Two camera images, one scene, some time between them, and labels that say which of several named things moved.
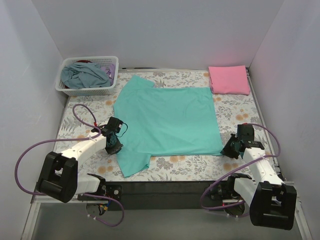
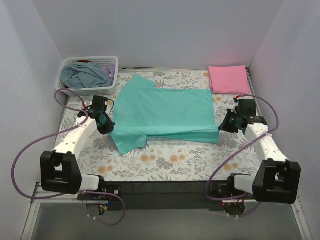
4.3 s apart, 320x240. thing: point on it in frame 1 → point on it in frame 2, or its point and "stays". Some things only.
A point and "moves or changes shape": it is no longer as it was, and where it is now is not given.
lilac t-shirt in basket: [110, 69] stays
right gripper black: [231, 149] → [229, 122]
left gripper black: [114, 146] → [105, 124]
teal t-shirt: [164, 121] moves or changes shape
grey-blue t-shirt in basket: [84, 75] stays
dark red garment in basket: [83, 61] stays
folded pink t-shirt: [232, 79] stays
